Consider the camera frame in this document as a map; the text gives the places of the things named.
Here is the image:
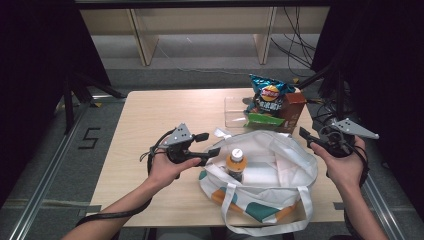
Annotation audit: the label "black curtain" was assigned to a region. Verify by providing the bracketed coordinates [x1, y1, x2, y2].
[311, 0, 424, 214]
[0, 0, 113, 208]

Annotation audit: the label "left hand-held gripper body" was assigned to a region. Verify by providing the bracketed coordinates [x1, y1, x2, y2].
[162, 123, 202, 165]

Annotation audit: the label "orange juice bottle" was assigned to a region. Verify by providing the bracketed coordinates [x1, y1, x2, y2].
[225, 148, 249, 184]

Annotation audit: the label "person's left hand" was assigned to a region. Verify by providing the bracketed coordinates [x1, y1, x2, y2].
[146, 152, 203, 192]

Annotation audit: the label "aluminium floor rail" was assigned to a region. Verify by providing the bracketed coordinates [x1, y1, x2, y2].
[361, 179, 408, 240]
[6, 99, 96, 240]

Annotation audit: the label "light wooden desk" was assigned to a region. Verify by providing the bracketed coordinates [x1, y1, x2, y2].
[79, 6, 331, 67]

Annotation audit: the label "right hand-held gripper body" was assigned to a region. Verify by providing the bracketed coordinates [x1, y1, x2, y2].
[318, 118, 380, 159]

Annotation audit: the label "left hand-held gripper cable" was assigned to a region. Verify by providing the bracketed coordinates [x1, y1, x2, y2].
[75, 128, 178, 228]

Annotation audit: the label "green snack packet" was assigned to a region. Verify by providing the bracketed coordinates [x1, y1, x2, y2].
[243, 112, 287, 128]

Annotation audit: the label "clear plastic box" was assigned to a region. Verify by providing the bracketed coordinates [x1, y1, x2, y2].
[224, 95, 296, 129]

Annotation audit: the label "black floor cables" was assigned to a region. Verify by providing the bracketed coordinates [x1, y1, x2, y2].
[269, 6, 318, 78]

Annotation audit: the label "brown carton box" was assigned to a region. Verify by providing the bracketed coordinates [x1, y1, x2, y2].
[278, 91, 308, 135]

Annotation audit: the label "person's right hand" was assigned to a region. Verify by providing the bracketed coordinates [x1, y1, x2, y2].
[309, 134, 368, 193]

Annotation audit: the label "tangled black cables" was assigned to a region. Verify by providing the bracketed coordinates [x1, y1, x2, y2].
[306, 98, 348, 128]

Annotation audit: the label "blue chip bag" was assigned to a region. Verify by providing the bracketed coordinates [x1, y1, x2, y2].
[244, 73, 297, 118]

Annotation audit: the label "white floor cable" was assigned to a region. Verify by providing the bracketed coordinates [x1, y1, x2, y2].
[156, 43, 258, 79]

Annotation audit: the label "white patterned tote bag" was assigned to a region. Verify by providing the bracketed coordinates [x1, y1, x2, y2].
[198, 128, 319, 238]

